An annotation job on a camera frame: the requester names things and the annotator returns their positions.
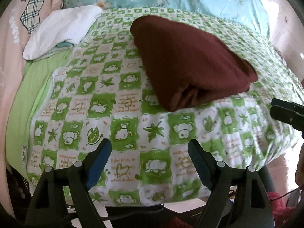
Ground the green white checkered quilt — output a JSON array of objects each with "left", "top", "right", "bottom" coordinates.
[{"left": 27, "top": 7, "right": 303, "bottom": 206}]

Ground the light green bed sheet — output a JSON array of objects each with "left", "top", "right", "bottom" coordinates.
[{"left": 5, "top": 48, "right": 73, "bottom": 175}]

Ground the dark red knit garment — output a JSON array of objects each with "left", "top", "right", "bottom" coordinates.
[{"left": 130, "top": 15, "right": 258, "bottom": 112}]

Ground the pink heart pillow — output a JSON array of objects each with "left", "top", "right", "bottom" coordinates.
[{"left": 1, "top": 0, "right": 63, "bottom": 217}]

